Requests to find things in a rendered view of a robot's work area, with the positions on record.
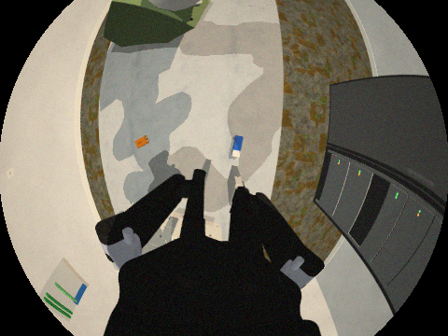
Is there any blue and white eraser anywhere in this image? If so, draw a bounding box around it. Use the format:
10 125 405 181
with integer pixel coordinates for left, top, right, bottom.
232 135 244 158

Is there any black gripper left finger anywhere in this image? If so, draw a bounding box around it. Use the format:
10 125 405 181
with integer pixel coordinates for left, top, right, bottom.
95 159 211 287

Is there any orange rectangular block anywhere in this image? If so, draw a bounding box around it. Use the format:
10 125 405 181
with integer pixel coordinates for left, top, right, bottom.
135 135 149 148

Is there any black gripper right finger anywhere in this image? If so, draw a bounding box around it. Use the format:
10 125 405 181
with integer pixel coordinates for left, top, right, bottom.
227 165 325 293

